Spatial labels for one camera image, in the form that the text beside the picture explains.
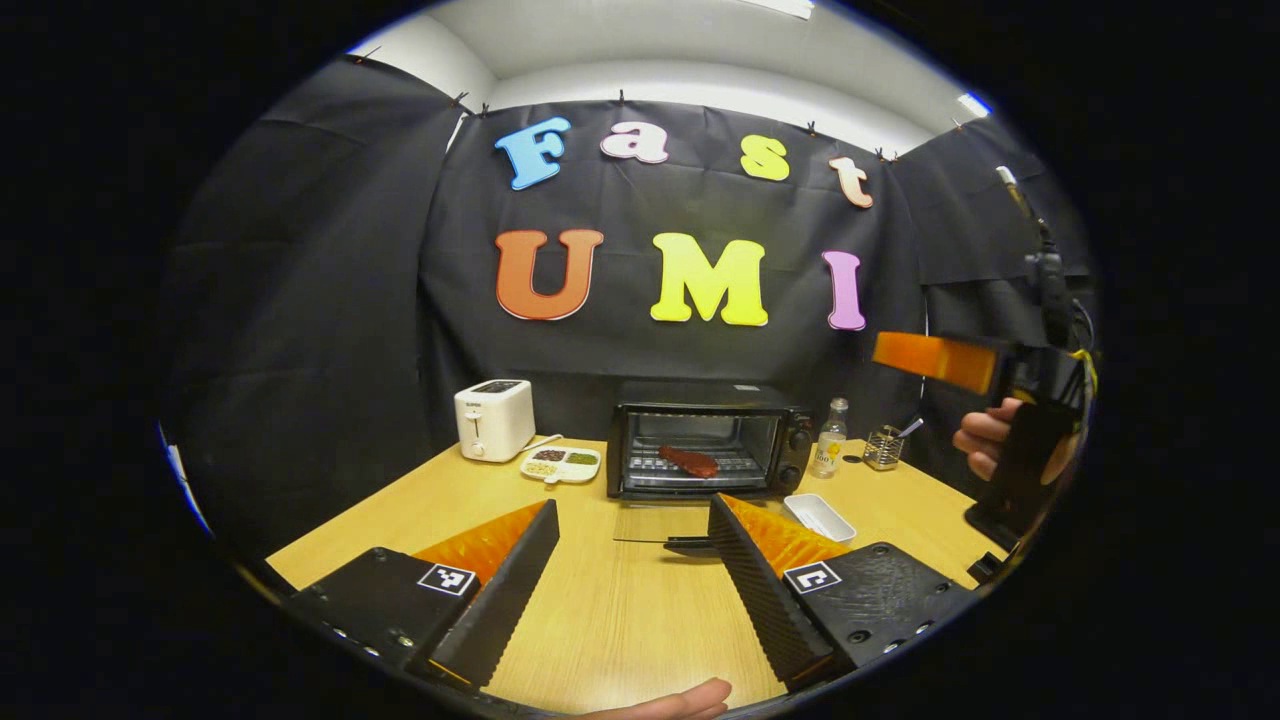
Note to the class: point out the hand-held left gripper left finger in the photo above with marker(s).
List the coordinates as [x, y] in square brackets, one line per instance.
[505, 600]

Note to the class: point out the brown meat steak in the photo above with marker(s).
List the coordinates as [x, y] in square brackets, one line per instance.
[688, 461]

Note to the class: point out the metal spoon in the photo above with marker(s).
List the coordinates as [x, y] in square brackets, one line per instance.
[910, 428]

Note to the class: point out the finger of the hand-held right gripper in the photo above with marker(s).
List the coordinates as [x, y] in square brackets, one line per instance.
[935, 358]

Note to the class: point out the clear glass bottle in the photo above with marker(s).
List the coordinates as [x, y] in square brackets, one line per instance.
[828, 450]

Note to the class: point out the black electric oven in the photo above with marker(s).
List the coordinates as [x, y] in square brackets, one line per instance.
[700, 395]

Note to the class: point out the white toaster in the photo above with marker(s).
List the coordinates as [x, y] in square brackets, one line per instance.
[493, 425]

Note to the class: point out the black backdrop cloth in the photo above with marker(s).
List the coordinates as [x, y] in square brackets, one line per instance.
[320, 300]

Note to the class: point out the ceiling light panel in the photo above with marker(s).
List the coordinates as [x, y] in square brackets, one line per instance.
[975, 104]
[780, 7]

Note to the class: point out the white divided condiment dish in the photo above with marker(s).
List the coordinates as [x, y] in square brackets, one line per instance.
[560, 472]

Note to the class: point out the white rectangular tray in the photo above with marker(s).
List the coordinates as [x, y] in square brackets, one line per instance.
[818, 516]

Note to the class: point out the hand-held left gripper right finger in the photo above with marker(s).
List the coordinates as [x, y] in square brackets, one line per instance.
[765, 600]

